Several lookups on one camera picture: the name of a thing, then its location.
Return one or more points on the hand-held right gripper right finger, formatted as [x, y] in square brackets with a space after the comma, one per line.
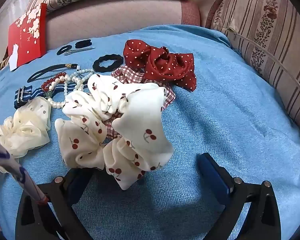
[212, 177]

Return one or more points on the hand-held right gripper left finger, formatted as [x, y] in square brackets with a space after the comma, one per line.
[76, 185]

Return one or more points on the white cherry print scrunchie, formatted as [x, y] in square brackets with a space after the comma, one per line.
[140, 120]

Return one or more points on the red polka dot scrunchie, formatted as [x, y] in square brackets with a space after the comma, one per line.
[165, 65]

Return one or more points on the cream dotted sheer scrunchie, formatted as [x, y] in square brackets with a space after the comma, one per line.
[27, 127]

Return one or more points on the blue blanket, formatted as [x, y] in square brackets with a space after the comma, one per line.
[227, 110]

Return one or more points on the red blossom print box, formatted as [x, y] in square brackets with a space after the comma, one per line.
[27, 37]

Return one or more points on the red plaid scrunchie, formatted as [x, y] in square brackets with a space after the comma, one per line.
[130, 75]

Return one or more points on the silver hair clip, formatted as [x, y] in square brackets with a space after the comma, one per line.
[77, 51]

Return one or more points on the striped floral zipper cushion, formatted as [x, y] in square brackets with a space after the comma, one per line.
[267, 42]

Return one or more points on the pink sofa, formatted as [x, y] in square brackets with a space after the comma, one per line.
[120, 15]

